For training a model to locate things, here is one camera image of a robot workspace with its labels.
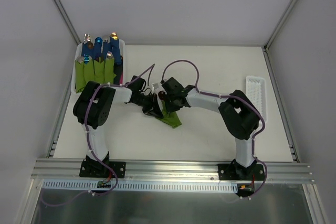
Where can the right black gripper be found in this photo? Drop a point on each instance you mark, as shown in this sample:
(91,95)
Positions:
(169,104)

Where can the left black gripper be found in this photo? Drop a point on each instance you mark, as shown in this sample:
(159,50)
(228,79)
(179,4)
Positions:
(151,106)

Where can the iridescent spoon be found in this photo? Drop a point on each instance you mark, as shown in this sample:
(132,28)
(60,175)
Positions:
(161,95)

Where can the green paper napkin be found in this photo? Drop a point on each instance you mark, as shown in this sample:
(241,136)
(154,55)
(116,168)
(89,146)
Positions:
(170,118)

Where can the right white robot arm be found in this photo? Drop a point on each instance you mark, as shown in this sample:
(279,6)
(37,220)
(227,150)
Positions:
(239,115)

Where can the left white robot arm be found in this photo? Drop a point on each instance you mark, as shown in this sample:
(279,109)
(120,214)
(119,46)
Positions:
(92,110)

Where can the green napkin roll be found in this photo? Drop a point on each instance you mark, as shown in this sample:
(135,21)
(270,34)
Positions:
(79,74)
(99,71)
(109,74)
(88,68)

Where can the blue napkin roll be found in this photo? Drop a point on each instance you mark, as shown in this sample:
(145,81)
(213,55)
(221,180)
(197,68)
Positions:
(106,51)
(114,42)
(97,49)
(87,46)

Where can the white basket of rolls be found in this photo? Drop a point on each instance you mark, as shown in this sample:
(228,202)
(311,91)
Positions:
(121,75)

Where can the white utensil tray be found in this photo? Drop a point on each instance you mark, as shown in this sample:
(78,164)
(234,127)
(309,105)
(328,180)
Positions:
(255,90)

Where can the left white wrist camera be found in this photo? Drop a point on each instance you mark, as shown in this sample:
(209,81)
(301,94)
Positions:
(155,86)

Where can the white slotted cable duct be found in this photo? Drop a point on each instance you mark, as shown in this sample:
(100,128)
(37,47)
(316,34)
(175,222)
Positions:
(97,185)

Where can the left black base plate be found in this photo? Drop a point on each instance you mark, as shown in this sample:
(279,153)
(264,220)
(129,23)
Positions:
(93,169)

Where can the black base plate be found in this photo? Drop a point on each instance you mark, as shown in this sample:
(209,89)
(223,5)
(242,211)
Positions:
(235,171)
(93,169)

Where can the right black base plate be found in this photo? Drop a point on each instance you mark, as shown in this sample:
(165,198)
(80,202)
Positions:
(235,171)

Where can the aluminium mounting rail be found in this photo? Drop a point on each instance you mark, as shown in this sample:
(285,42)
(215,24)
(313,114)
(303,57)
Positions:
(174,171)

